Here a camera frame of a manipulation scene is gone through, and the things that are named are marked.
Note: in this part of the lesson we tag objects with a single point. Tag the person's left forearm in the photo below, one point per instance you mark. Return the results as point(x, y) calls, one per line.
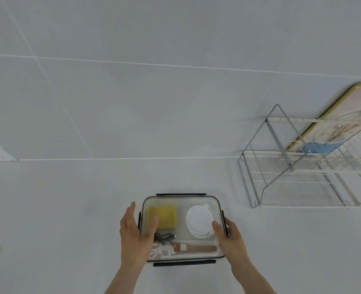
point(126, 280)

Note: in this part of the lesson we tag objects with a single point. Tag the yellow sponge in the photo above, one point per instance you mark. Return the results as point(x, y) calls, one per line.
point(166, 215)

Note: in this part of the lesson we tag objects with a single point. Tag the clear plastic box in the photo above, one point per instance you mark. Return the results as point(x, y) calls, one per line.
point(183, 241)

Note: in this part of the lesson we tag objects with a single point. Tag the person's right thumb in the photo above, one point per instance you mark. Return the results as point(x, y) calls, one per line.
point(218, 231)

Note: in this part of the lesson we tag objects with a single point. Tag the white round lid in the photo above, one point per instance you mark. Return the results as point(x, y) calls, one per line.
point(198, 221)

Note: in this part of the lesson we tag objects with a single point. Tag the person's left thumb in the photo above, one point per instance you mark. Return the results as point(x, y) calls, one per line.
point(154, 226)

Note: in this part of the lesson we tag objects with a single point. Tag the person's right hand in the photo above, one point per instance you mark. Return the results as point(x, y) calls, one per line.
point(234, 251)

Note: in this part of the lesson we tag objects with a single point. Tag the person's left hand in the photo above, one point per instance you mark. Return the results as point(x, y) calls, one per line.
point(131, 241)

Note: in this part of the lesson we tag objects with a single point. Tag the blue cloth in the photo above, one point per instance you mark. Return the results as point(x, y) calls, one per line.
point(318, 148)

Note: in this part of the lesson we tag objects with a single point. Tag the person's right forearm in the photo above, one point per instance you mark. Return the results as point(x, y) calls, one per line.
point(252, 280)

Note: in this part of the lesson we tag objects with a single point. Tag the yellow rimmed tray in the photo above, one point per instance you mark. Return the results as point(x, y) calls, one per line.
point(345, 113)

